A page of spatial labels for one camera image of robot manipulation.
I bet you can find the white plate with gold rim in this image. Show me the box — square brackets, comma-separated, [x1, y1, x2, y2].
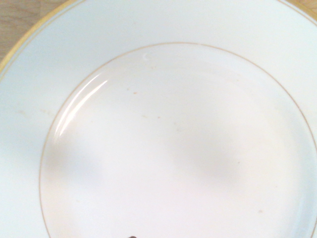
[0, 0, 317, 238]

